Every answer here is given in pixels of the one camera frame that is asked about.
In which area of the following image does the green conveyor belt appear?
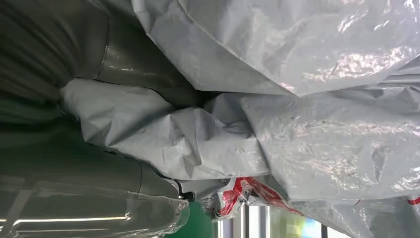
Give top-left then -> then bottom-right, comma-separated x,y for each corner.
164,202 -> 218,238

